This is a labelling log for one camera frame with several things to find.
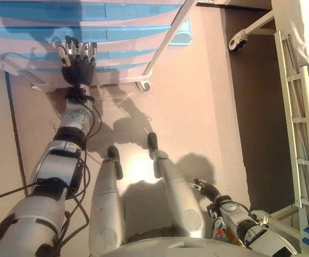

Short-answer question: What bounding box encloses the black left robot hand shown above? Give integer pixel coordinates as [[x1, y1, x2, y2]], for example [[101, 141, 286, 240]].
[[53, 35, 98, 88]]

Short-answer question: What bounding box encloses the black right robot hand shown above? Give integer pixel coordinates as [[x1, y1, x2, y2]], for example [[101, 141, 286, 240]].
[[193, 178, 222, 201]]

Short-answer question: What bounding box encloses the blue front cart drawer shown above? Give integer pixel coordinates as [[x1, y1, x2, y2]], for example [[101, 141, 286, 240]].
[[0, 48, 162, 63], [0, 0, 184, 27], [0, 25, 173, 50], [23, 61, 154, 78]]

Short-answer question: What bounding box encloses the silver right robot leg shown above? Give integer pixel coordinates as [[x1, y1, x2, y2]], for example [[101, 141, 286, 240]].
[[150, 148, 206, 239]]

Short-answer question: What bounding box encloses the colourful sneaker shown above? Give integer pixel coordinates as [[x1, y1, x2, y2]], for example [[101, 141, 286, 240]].
[[213, 218, 245, 247]]

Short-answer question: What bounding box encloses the clear side bin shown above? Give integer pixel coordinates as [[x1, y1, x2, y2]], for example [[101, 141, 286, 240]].
[[0, 42, 47, 86]]

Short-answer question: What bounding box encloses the grey robot torso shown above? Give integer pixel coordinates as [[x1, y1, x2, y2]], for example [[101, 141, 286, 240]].
[[101, 237, 254, 257]]

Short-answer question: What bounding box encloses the black right robot foot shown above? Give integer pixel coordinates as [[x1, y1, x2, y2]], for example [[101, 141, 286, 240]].
[[146, 132, 160, 151]]

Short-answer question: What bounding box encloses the black robot foot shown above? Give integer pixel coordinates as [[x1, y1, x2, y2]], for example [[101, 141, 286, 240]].
[[107, 146, 125, 180], [146, 132, 160, 151]]

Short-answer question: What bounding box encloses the black left robot foot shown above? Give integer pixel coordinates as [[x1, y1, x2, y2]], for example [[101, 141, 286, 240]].
[[107, 146, 125, 180]]

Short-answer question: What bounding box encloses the white medical cart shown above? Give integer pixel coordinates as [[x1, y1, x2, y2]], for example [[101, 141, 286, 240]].
[[0, 0, 198, 93]]

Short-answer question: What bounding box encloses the waste bin with blue lid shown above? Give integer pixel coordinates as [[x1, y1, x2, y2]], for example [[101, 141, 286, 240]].
[[169, 17, 193, 48]]

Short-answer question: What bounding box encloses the blue bed clip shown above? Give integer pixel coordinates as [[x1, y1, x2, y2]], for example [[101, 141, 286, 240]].
[[301, 227, 309, 255]]

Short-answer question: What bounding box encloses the white object at right edge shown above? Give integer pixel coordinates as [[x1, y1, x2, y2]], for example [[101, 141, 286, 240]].
[[228, 31, 248, 53]]

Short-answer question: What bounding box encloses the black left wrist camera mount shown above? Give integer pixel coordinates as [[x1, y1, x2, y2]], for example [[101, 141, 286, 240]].
[[65, 86, 95, 102]]

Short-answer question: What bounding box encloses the white bed side rail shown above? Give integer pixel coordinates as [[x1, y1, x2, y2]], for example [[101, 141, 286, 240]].
[[273, 31, 309, 209]]

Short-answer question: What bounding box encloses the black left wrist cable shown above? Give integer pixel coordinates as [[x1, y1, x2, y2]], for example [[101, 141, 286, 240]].
[[0, 97, 103, 241]]

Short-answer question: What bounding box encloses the white bed frame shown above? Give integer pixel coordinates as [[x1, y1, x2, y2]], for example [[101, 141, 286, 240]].
[[228, 9, 309, 257]]

